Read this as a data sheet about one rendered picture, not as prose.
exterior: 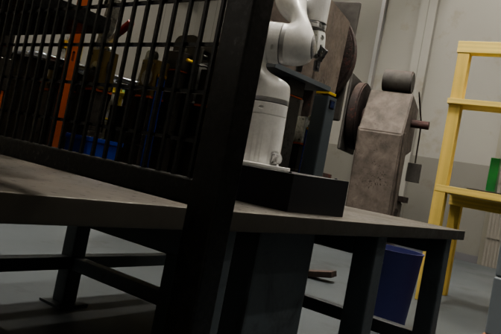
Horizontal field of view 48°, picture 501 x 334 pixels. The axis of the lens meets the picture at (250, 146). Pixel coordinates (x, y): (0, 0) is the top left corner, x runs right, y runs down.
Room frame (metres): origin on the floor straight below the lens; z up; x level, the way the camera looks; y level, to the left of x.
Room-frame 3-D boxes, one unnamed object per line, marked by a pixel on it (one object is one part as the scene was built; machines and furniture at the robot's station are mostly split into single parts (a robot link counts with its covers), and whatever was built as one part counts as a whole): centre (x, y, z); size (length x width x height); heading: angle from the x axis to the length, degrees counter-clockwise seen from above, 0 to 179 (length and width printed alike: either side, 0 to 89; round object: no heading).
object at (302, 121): (2.48, -0.21, 0.88); 0.12 x 0.07 x 0.36; 50
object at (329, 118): (2.30, -0.27, 0.92); 0.08 x 0.08 x 0.44; 50
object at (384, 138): (8.06, -1.88, 1.28); 1.31 x 1.19 x 2.56; 144
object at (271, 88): (1.64, 0.01, 1.10); 0.19 x 0.12 x 0.24; 76
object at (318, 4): (2.21, -0.16, 1.47); 0.09 x 0.08 x 0.13; 75
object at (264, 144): (1.63, -0.03, 0.89); 0.19 x 0.19 x 0.18
